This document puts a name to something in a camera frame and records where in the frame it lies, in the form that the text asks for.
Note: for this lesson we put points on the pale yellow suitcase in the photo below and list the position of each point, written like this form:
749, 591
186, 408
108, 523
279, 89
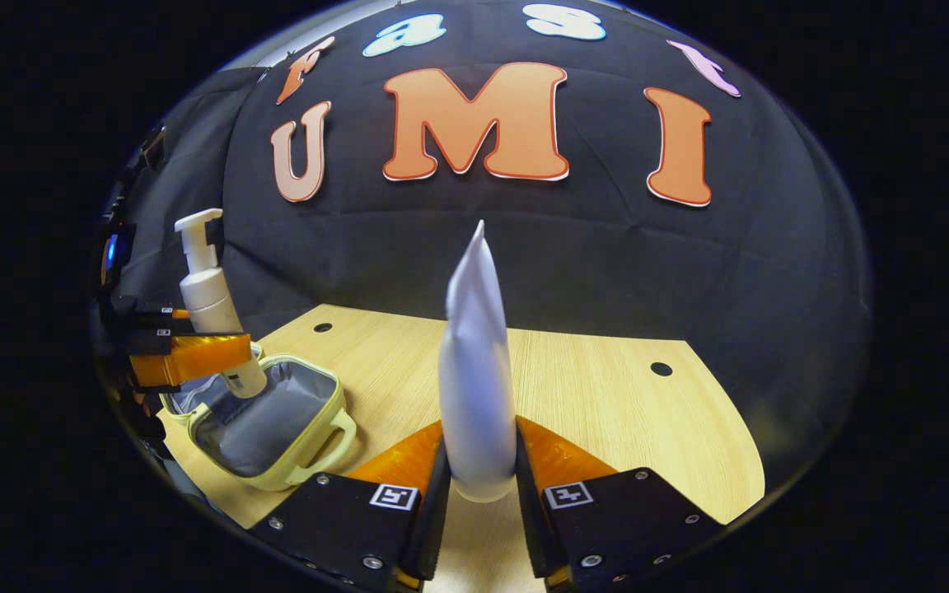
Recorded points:
277, 420

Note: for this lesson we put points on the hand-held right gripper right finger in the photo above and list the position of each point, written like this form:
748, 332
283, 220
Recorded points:
534, 527

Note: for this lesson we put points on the white squeeze tube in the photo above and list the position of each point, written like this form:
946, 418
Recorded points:
474, 371

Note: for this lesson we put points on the white pump bottle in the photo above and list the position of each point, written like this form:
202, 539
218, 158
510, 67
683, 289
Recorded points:
207, 301

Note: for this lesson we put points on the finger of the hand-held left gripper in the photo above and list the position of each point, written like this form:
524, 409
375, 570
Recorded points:
157, 315
194, 358

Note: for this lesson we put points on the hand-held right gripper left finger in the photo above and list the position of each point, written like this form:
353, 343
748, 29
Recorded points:
433, 527

